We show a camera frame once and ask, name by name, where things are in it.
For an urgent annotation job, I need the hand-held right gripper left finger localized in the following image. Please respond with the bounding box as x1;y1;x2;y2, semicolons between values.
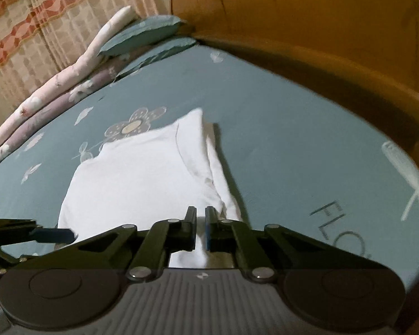
35;206;197;281

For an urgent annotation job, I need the pink floral quilt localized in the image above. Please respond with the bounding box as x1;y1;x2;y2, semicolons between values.
0;5;133;154

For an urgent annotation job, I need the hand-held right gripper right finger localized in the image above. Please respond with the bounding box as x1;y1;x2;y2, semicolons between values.
204;207;371;283

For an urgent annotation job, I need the patterned orange beige curtain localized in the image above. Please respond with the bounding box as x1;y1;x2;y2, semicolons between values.
0;0;172;137

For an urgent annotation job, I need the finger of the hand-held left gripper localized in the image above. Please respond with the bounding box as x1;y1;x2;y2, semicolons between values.
0;218;75;244
0;246;34;276

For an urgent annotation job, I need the blue floral bed sheet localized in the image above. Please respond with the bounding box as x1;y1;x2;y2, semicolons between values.
0;44;419;322

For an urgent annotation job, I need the white printed long-sleeve shirt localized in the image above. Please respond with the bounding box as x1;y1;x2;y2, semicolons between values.
58;108;245;269

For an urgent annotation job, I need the wooden headboard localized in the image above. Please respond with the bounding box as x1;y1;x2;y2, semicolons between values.
169;0;419;168

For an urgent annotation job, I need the teal pillow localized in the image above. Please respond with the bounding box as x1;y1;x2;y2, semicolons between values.
110;37;198;84
98;15;187;57

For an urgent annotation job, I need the purple floral quilt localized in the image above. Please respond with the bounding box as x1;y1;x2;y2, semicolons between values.
0;56;133;178

